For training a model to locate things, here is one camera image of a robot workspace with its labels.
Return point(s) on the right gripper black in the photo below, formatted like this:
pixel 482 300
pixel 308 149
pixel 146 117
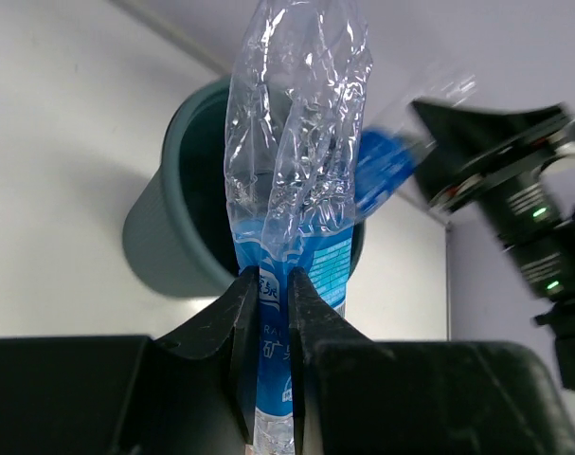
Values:
pixel 495 159

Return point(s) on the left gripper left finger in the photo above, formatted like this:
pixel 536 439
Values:
pixel 210 368

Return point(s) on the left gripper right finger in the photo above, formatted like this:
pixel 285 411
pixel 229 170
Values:
pixel 315 329

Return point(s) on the clear bottle blue label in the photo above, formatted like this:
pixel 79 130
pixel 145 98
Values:
pixel 395 143

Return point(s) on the crushed bottle blue label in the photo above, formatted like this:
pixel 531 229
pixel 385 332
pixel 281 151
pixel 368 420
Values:
pixel 292 129

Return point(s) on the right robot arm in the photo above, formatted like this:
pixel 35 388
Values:
pixel 561 317

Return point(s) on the dark green plastic bin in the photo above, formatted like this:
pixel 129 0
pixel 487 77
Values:
pixel 177 238

